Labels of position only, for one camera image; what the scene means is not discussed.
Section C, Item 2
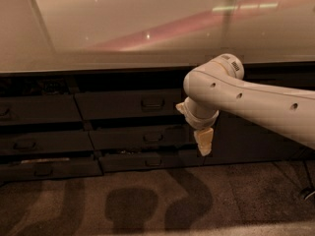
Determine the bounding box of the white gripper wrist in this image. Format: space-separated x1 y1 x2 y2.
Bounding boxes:
176 97 220 156

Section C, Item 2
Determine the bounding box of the dark drawer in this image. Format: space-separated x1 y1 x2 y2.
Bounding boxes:
90 124 194 149
99 149 204 172
0 157 102 182
75 88 182 120
0 131 94 155
0 95 81 126

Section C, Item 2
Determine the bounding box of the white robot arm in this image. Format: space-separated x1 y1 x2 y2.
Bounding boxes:
176 53 315 155

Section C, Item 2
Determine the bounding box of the dark cabinet door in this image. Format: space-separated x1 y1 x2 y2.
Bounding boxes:
205 112 314 165

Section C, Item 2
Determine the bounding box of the black caster wheel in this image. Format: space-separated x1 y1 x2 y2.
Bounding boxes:
300 188 315 201

